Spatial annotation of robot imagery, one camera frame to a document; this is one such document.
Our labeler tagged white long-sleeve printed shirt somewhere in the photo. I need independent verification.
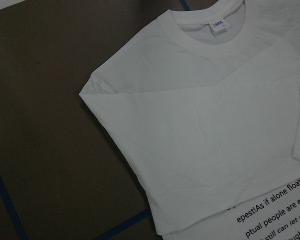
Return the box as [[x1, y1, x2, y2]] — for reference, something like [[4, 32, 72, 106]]
[[79, 0, 300, 240]]

